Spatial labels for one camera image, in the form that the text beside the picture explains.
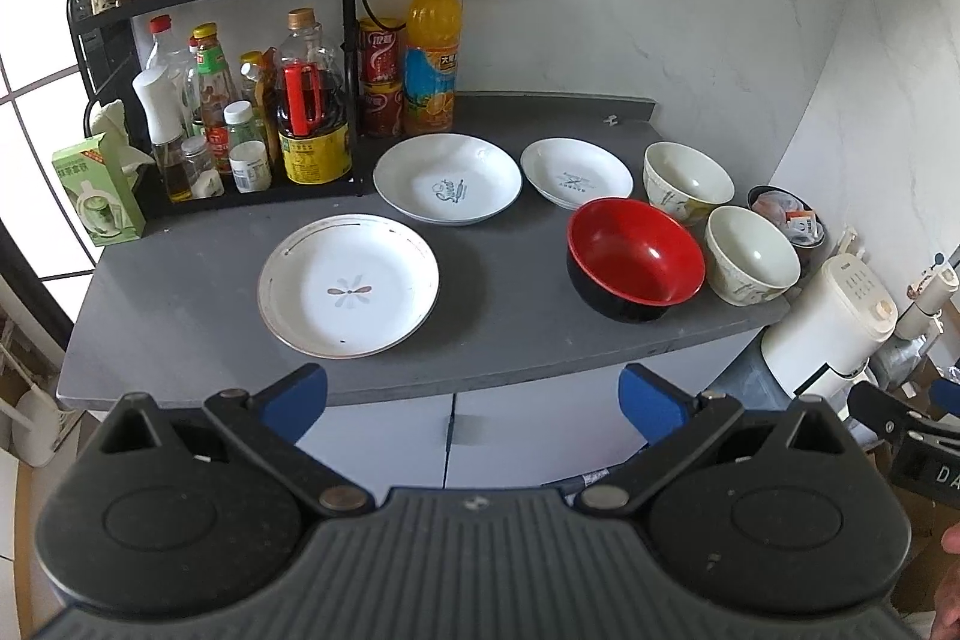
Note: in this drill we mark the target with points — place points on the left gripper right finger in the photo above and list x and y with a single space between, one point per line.
680 430

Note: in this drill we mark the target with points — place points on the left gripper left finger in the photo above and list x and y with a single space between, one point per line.
266 427

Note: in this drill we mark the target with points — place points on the white plate with flower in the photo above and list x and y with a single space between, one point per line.
348 286

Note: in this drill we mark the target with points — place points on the red and black bowl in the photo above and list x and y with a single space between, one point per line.
629 261

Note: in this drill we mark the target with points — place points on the cream bowl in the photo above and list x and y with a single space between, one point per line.
684 182
748 260

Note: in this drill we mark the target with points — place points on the small white Bakery plate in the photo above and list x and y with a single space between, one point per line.
570 173

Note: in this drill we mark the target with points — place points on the white Sweet bakery plate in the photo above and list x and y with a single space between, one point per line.
448 179

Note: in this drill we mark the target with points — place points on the white electric kettle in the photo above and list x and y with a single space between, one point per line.
842 316

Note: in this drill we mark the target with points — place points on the small bowl with packets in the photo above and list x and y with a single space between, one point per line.
798 221

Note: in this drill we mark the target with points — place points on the small clear spice shaker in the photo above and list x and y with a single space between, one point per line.
204 178

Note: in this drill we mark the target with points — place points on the white lid jar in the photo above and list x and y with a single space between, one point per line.
247 153

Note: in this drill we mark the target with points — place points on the green tissue box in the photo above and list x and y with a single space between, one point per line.
99 192

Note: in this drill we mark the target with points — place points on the large soy sauce bottle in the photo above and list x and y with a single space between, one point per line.
312 109

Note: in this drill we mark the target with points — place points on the green label sauce bottle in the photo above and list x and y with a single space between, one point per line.
215 91

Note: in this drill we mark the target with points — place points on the lower red can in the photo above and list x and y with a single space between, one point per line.
383 109

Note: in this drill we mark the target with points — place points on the red can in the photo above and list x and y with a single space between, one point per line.
383 109
379 40

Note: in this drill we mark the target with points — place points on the yellow cap sauce bottle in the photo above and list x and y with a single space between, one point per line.
256 82

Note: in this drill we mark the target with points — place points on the clear red cap bottle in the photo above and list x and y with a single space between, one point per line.
168 52

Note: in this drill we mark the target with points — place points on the upper red can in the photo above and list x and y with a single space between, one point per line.
379 40

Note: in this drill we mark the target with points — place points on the orange juice bottle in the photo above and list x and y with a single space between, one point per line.
433 36

